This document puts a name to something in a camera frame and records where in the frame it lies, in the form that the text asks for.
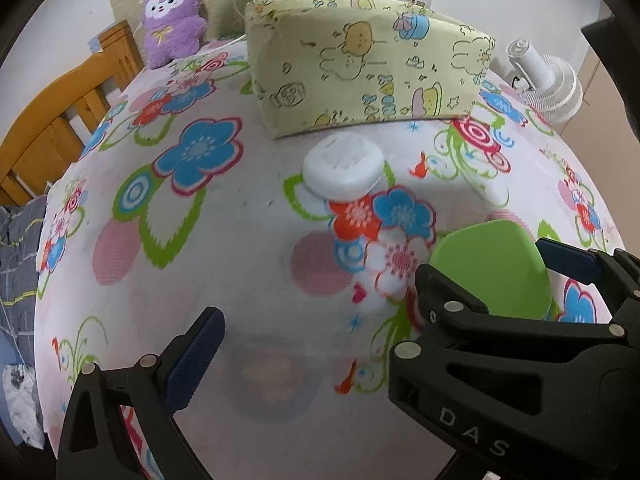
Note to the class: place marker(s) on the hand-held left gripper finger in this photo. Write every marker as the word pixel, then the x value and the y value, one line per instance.
pixel 195 360

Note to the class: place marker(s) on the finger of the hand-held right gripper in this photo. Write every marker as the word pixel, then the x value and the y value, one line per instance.
pixel 567 260
pixel 450 290

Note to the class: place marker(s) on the white round case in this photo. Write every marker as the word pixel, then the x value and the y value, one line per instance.
pixel 340 170

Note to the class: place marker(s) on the cartoon print fabric storage box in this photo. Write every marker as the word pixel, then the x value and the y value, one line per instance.
pixel 350 70

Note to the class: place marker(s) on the floral tablecloth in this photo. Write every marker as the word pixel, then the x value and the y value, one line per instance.
pixel 240 240

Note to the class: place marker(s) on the patterned white cloth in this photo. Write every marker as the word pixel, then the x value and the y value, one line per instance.
pixel 20 400

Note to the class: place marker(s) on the white small fan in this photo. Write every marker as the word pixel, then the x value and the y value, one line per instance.
pixel 545 80

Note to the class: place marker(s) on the grey plaid blanket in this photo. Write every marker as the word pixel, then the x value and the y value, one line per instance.
pixel 17 260

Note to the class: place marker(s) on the orange wooden chair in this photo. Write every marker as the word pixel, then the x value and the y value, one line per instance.
pixel 55 125

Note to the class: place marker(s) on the blue book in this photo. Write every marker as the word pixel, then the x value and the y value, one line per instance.
pixel 95 42

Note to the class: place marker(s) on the purple plush toy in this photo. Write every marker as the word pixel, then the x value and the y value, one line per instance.
pixel 172 25

